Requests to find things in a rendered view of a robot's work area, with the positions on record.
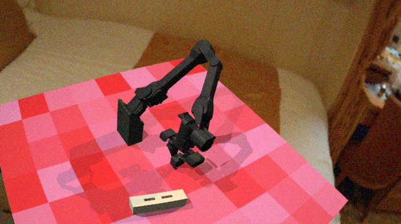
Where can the black two-prong charger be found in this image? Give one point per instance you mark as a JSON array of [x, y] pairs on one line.
[[175, 160]]

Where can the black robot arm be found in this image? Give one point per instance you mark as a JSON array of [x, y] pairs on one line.
[[156, 92]]

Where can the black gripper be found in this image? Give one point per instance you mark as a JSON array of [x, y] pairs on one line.
[[183, 144]]

